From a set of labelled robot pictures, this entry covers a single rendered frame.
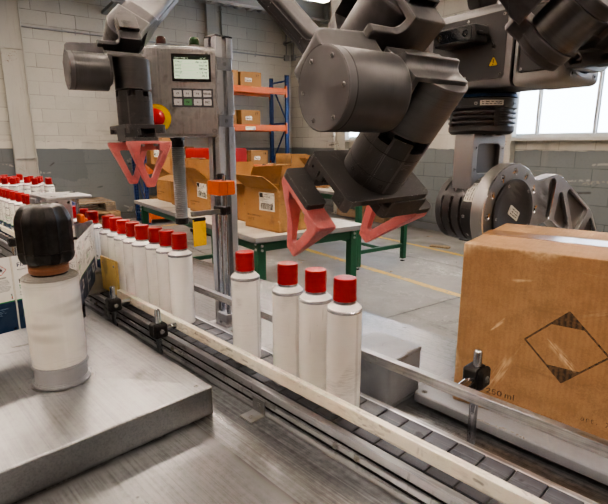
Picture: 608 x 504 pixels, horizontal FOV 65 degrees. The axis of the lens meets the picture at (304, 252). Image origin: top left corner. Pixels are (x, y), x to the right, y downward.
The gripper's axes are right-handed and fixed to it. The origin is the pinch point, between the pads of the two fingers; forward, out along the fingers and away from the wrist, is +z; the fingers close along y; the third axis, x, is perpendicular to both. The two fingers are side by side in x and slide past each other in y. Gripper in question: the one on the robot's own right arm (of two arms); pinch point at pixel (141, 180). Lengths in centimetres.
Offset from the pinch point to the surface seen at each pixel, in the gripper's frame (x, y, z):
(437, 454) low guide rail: 16, 52, 30
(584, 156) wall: 545, -181, 11
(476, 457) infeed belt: 24, 52, 34
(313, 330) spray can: 15.1, 28.9, 21.8
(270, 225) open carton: 115, -149, 39
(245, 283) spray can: 12.7, 12.4, 17.8
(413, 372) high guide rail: 23, 42, 26
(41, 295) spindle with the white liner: -17.5, 2.6, 16.6
